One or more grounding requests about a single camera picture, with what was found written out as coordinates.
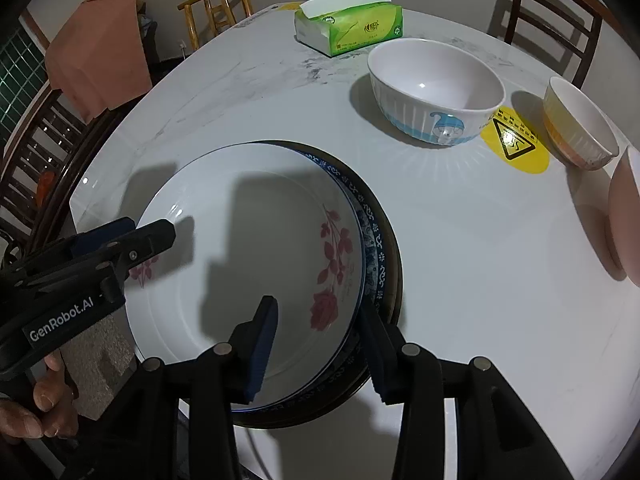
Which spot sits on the rectangular yellow sticker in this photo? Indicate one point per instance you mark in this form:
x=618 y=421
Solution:
x=287 y=6

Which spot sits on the pink bowl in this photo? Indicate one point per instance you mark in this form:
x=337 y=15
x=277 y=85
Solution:
x=625 y=210

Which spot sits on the small blue floral plate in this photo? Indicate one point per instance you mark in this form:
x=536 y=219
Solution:
x=371 y=230

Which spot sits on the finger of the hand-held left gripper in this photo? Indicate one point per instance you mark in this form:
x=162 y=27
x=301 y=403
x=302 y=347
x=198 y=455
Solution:
x=147 y=242
x=95 y=240

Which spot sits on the white plate with red roses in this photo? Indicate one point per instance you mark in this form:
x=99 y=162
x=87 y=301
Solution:
x=225 y=240

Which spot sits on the green tissue pack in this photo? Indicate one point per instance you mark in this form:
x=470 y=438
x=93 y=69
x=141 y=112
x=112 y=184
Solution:
x=360 y=27

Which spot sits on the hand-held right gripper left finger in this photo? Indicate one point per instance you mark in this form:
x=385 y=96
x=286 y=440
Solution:
x=262 y=350

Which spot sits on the person's left hand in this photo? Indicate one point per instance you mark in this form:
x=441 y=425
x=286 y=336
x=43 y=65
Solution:
x=50 y=405

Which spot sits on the small white ribbed orange bowl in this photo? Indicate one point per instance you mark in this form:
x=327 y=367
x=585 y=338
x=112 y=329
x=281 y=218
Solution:
x=580 y=120

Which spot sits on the dark wooden chair with cloth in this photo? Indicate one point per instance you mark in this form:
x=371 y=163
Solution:
x=60 y=160

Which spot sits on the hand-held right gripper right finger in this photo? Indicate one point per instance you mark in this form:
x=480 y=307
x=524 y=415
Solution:
x=382 y=375

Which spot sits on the white bowl with blue cartoon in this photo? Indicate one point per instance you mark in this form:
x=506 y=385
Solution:
x=435 y=80

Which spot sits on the large blue floral plate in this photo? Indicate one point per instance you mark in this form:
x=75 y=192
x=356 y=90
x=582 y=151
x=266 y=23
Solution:
x=398 y=280

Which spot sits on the round yellow warning sticker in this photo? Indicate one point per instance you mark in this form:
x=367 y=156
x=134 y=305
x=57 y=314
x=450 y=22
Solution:
x=520 y=152

